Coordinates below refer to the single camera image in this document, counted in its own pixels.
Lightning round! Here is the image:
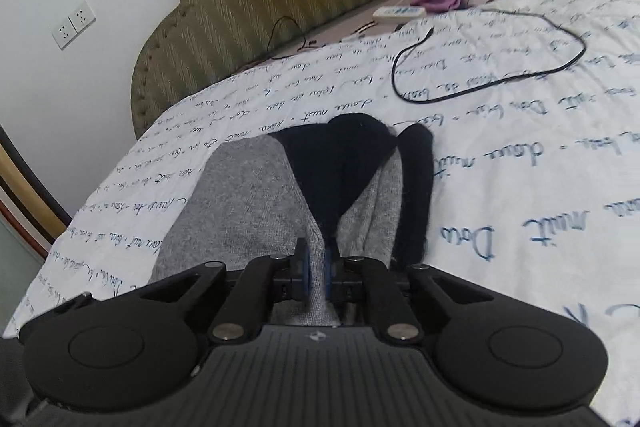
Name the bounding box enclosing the white double wall socket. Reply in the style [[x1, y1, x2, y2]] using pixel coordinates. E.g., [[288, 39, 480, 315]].
[[50, 0, 97, 50]]

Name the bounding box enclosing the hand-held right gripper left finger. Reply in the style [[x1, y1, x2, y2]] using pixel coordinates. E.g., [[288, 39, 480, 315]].
[[142, 238, 313, 344]]

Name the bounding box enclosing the white printed bed sheet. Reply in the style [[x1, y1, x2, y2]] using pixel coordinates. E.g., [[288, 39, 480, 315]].
[[0, 0, 640, 427]]

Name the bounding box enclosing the wooden framed furniture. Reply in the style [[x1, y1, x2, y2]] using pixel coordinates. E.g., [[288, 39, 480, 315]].
[[0, 125, 74, 268]]

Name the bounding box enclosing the white power strip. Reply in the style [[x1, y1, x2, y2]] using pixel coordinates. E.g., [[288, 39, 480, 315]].
[[373, 6, 428, 20]]

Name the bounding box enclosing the grey and black knit sweater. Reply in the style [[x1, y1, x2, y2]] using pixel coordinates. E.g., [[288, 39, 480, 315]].
[[150, 114, 436, 329]]

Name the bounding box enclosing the thick black cable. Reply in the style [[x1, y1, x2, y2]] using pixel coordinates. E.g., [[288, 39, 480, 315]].
[[391, 7, 588, 102]]

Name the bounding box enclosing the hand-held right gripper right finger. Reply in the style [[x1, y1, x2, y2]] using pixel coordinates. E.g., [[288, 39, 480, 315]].
[[324, 243, 501, 342]]

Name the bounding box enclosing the thin black cable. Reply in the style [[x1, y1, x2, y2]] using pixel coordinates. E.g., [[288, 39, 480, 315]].
[[268, 16, 317, 56]]

